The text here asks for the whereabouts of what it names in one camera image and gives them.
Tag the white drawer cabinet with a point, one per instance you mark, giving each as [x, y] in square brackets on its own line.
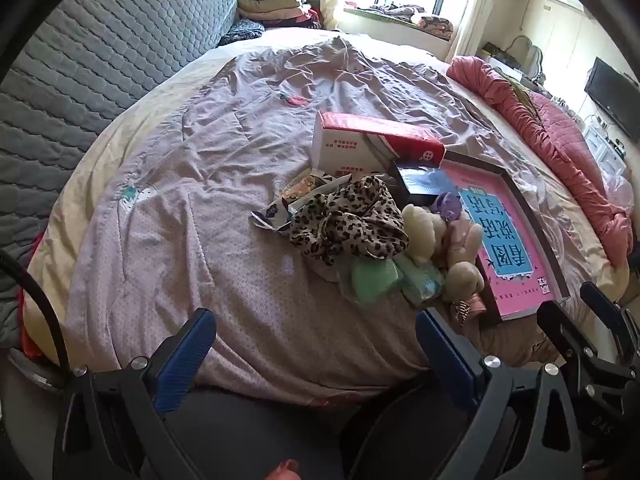
[605, 152]

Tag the lilac printed blanket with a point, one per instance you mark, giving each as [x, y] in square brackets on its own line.
[200, 210]

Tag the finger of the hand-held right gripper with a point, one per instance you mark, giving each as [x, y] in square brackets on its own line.
[575, 345]
[607, 305]

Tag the pile of folded clothes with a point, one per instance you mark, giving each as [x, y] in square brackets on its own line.
[270, 5]

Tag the grey quilted headboard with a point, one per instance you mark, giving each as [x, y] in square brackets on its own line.
[100, 60]

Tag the red white cardboard box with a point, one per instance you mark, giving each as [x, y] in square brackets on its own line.
[345, 150]

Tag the dark patterned cloth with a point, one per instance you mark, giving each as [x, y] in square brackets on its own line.
[242, 32]

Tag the clothes heap on windowsill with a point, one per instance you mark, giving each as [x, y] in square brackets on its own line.
[425, 22]

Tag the cream plush toy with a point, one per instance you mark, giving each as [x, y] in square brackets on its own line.
[425, 230]

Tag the clear plastic bag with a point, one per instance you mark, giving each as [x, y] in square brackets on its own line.
[617, 190]

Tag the pale green tissue packet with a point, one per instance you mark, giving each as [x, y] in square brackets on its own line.
[420, 285]

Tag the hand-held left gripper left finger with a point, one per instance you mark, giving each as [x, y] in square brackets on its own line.
[185, 360]

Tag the purple packet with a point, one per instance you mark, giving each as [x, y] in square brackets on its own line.
[447, 207]

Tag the green soft packet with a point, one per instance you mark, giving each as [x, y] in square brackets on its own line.
[375, 280]

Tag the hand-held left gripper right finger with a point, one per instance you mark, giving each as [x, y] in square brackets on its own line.
[445, 360]

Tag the pink comforter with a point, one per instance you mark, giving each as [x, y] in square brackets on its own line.
[550, 135]

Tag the pink picture book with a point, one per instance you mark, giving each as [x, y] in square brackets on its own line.
[515, 260]

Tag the cream bed sheet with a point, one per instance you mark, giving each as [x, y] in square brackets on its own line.
[115, 145]

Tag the crumpled white blue wrapper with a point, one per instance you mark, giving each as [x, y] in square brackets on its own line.
[272, 212]

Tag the leopard print scrunchie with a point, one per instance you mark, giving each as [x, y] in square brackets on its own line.
[345, 220]

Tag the black television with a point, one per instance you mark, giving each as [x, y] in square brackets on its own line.
[612, 95]

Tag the cluttered dresser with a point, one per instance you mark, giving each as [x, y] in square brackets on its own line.
[500, 57]

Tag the dark blue box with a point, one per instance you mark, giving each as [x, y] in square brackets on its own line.
[420, 182]

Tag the orange snack packet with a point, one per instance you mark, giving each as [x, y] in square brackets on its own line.
[300, 187]

